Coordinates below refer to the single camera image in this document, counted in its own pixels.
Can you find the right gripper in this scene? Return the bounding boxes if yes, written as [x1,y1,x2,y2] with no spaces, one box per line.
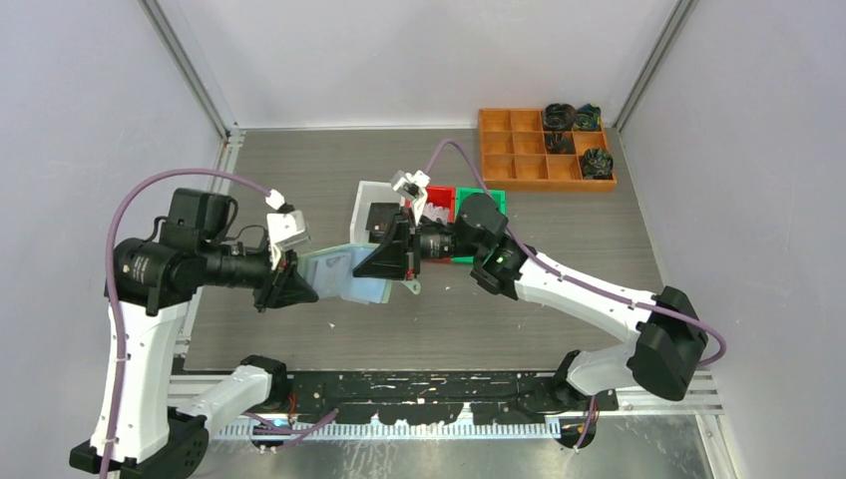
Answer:
[353,207,484,281]

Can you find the green card holder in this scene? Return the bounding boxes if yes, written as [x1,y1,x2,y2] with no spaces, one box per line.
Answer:
[297,242,422,306]

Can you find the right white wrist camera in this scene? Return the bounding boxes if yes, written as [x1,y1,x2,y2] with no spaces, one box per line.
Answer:
[390,171,430,214]

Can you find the dark rolled cloth top-left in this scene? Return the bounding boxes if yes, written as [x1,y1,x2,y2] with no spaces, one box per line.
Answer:
[542,103,578,131]

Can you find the wooden compartment tray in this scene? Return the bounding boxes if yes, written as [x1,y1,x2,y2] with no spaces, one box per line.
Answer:
[477,108,624,193]

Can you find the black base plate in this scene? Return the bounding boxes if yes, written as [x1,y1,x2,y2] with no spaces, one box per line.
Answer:
[248,370,588,426]

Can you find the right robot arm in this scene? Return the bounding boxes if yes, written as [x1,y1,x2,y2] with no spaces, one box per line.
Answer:
[353,193,707,410]

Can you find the black VIP cards stack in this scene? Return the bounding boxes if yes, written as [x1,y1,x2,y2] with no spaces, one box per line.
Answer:
[365,203,401,243]

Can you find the white plastic bin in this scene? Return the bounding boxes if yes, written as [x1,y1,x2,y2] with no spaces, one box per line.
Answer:
[349,181,402,243]

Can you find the green plastic bin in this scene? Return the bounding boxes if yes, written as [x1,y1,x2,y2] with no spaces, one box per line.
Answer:
[450,187,507,264]

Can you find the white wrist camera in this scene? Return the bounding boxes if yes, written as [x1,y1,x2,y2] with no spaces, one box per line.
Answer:
[265,190,311,269]
[390,171,430,214]

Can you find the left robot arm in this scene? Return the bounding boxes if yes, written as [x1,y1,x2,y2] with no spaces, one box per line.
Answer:
[69,189,318,478]

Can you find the green rolled cloth bottom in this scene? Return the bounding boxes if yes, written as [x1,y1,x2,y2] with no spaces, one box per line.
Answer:
[579,148,614,180]

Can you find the silver cards stack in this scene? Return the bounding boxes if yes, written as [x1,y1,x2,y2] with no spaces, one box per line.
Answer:
[422,203,452,225]

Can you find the red plastic bin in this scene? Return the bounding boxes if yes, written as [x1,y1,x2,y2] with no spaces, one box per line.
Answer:
[411,186,456,262]

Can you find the dark rolled cloth middle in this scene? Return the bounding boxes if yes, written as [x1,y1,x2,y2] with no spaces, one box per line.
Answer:
[544,131,576,155]

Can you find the green rolled cloth top-right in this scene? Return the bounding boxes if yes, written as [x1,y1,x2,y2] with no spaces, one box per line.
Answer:
[573,104,603,132]

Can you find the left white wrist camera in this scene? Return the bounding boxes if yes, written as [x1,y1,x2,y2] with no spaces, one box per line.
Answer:
[265,190,311,269]

